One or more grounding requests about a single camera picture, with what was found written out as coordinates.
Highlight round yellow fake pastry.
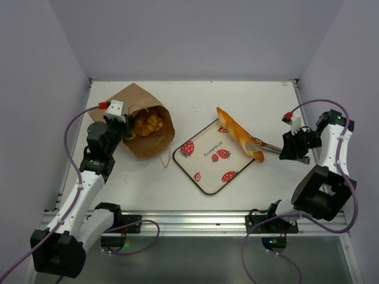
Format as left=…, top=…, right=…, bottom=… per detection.
left=134, top=110, right=163, bottom=137

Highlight metal tongs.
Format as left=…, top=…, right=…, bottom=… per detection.
left=245, top=141, right=310, bottom=164

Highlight brown paper bag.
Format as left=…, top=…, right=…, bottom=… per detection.
left=90, top=83, right=175, bottom=168

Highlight long orange fake baguette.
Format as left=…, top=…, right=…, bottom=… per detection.
left=216, top=107, right=265, bottom=163

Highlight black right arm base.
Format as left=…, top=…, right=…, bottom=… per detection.
left=245, top=209, right=299, bottom=253

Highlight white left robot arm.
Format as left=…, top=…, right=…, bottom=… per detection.
left=30, top=114, right=144, bottom=278

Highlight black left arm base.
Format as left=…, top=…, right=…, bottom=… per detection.
left=94, top=214, right=142, bottom=252

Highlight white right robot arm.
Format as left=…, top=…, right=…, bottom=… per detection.
left=264, top=109, right=356, bottom=233

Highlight strawberry pattern tray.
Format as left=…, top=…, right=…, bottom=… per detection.
left=172, top=120, right=255, bottom=196

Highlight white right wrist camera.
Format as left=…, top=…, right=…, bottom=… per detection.
left=282, top=112, right=301, bottom=135

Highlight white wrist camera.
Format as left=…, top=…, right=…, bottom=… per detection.
left=282, top=112, right=301, bottom=135
left=104, top=100, right=126, bottom=123

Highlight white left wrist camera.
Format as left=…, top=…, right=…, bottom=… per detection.
left=104, top=100, right=126, bottom=123

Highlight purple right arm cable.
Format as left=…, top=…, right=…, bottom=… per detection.
left=241, top=99, right=361, bottom=284

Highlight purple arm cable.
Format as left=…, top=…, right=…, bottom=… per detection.
left=0, top=102, right=160, bottom=284
left=241, top=99, right=361, bottom=284

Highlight aluminium front frame rail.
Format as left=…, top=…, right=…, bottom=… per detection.
left=41, top=209, right=350, bottom=237

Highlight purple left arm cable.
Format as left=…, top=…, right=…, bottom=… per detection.
left=0, top=102, right=160, bottom=284

